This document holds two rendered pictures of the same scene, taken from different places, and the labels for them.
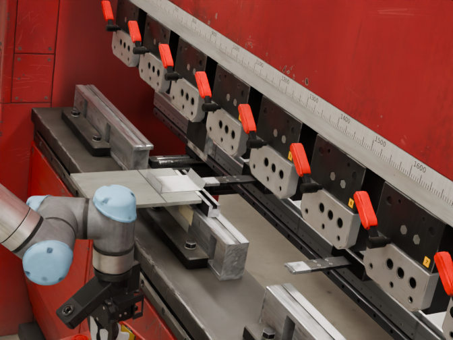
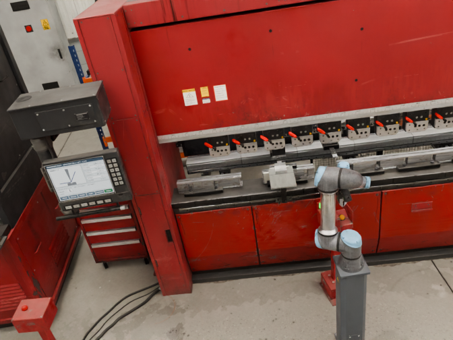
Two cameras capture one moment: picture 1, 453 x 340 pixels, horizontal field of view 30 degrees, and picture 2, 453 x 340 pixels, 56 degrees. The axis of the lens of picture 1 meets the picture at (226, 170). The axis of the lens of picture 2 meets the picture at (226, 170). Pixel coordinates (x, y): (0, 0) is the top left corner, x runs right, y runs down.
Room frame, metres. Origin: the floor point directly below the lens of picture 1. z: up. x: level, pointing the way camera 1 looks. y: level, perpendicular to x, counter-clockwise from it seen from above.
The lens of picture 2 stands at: (0.57, 2.50, 2.73)
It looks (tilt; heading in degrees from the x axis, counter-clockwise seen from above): 32 degrees down; 307
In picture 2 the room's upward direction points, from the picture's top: 10 degrees counter-clockwise
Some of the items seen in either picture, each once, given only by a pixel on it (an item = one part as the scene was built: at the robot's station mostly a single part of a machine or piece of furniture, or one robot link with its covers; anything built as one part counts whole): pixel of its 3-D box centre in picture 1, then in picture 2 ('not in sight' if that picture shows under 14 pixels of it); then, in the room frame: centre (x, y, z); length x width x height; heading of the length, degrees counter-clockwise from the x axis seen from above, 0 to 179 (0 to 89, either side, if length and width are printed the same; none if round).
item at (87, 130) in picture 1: (85, 131); (203, 191); (2.37, 0.44, 0.89); 0.30 x 0.05 x 0.03; 31
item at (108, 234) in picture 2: not in sight; (116, 212); (3.34, 0.56, 0.50); 0.50 x 0.50 x 1.00; 31
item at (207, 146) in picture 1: (199, 135); (278, 151); (1.88, 0.08, 1.13); 0.10 x 0.02 x 0.10; 31
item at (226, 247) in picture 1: (197, 221); (288, 173); (1.84, 0.05, 0.92); 0.39 x 0.06 x 0.10; 31
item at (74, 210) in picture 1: (56, 221); not in sight; (1.33, 0.28, 1.13); 0.11 x 0.11 x 0.08; 8
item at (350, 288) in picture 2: not in sight; (350, 306); (1.16, 0.63, 0.39); 0.18 x 0.18 x 0.77; 35
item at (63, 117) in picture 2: not in sight; (79, 157); (2.71, 1.12, 1.53); 0.51 x 0.25 x 0.85; 37
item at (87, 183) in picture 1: (135, 188); (282, 177); (1.81, 0.20, 1.00); 0.26 x 0.18 x 0.01; 121
